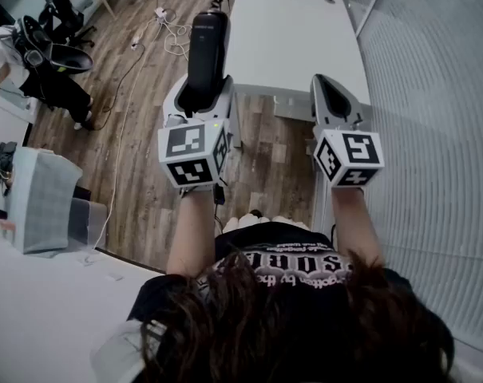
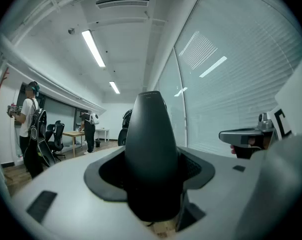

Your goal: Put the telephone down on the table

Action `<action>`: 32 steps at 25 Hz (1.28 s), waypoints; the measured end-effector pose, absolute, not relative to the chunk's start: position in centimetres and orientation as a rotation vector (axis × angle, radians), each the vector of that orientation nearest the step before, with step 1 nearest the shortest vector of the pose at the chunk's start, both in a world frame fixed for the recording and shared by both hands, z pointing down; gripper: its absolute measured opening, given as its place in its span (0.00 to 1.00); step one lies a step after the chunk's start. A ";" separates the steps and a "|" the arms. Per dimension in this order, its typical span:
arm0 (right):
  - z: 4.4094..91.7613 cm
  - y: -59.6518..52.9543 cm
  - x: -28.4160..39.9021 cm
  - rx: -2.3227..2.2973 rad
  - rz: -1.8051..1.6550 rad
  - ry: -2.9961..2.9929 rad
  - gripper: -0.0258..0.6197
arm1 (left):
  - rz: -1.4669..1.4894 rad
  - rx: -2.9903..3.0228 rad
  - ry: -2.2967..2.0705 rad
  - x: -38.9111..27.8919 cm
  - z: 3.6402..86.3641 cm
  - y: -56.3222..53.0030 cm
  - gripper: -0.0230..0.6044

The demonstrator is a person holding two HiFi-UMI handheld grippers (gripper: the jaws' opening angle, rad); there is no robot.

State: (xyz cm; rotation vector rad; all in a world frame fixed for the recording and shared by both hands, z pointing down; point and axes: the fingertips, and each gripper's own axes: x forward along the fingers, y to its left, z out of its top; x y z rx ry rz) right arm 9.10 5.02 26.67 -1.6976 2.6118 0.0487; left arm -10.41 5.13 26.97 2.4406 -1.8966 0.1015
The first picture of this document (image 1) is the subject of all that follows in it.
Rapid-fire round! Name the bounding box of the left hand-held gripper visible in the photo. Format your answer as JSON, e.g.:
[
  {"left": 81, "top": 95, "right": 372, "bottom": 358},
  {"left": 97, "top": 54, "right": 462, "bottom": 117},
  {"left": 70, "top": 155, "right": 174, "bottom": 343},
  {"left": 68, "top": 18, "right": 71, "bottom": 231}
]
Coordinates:
[{"left": 156, "top": 73, "right": 236, "bottom": 193}]

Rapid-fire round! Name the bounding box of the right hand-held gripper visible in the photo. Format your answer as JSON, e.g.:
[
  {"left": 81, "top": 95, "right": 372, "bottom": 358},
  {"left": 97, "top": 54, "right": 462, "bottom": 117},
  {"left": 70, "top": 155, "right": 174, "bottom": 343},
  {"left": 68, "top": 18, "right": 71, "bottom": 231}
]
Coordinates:
[{"left": 310, "top": 73, "right": 386, "bottom": 189}]

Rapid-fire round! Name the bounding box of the person's left forearm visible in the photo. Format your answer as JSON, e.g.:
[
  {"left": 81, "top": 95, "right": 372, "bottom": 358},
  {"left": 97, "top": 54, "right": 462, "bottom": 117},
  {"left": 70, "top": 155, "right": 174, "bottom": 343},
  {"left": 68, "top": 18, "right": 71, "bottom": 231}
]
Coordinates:
[{"left": 165, "top": 188, "right": 219, "bottom": 277}]

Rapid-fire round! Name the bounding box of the person's right forearm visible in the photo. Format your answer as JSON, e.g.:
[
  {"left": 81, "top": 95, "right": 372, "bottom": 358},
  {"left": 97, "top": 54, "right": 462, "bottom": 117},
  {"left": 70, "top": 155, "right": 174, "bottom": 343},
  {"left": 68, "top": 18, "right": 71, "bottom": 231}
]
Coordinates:
[{"left": 330, "top": 187, "right": 386, "bottom": 270}]

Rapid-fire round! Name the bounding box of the white rectangular table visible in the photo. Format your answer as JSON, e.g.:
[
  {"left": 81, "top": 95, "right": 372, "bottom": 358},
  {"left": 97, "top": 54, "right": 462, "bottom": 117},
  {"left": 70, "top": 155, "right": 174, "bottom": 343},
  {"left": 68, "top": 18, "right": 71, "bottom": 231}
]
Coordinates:
[{"left": 224, "top": 0, "right": 373, "bottom": 108}]

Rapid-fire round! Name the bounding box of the black office chair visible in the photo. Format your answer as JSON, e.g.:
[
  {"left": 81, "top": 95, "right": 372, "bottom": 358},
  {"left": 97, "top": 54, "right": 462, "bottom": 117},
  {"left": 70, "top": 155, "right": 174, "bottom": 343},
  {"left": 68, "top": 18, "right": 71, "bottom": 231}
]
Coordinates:
[{"left": 38, "top": 0, "right": 97, "bottom": 49}]

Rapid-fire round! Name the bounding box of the white frilled skirt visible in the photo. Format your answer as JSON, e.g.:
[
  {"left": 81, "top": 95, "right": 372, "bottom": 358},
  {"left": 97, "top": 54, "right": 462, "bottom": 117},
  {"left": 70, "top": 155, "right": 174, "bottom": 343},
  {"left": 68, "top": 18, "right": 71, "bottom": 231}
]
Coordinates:
[{"left": 222, "top": 212, "right": 311, "bottom": 234}]

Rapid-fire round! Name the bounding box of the black printed t-shirt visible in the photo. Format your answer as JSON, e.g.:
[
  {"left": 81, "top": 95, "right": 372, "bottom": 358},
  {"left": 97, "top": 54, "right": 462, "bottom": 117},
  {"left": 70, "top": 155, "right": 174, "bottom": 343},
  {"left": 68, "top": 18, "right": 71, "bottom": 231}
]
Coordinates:
[{"left": 127, "top": 220, "right": 418, "bottom": 326}]

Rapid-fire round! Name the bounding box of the grey storage box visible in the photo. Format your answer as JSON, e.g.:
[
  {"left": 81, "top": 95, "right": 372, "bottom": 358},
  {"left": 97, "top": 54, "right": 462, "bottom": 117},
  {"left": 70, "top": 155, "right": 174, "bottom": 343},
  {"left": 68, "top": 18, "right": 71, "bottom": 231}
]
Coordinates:
[{"left": 67, "top": 197, "right": 109, "bottom": 251}]

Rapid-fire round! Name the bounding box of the grey fabric bag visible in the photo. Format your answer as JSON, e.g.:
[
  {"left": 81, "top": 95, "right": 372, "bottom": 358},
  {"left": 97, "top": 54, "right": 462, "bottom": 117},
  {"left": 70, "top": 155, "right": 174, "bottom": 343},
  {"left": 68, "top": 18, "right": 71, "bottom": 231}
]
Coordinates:
[{"left": 7, "top": 145, "right": 84, "bottom": 255}]

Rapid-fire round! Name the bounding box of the white glossy table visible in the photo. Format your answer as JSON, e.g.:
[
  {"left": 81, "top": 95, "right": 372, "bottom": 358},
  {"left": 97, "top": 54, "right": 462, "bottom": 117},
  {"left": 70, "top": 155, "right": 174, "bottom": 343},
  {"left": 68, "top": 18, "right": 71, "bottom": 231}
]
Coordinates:
[{"left": 0, "top": 225, "right": 167, "bottom": 383}]

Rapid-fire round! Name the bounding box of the tangled white cable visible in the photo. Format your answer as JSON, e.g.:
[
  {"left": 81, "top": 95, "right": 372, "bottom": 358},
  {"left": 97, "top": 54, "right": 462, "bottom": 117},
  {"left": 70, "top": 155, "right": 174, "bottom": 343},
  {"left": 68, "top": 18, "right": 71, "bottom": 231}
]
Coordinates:
[{"left": 160, "top": 12, "right": 194, "bottom": 61}]

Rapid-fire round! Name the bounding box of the long black cable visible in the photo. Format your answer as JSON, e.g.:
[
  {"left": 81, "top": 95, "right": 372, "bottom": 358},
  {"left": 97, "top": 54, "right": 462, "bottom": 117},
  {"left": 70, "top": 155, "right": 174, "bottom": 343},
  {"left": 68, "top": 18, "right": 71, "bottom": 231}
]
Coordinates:
[{"left": 89, "top": 42, "right": 147, "bottom": 132}]

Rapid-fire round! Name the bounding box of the long white cable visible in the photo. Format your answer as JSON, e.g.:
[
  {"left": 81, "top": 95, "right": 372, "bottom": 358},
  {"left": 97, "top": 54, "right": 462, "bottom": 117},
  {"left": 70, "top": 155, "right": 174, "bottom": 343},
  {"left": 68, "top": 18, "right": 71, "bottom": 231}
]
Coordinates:
[{"left": 92, "top": 18, "right": 164, "bottom": 251}]

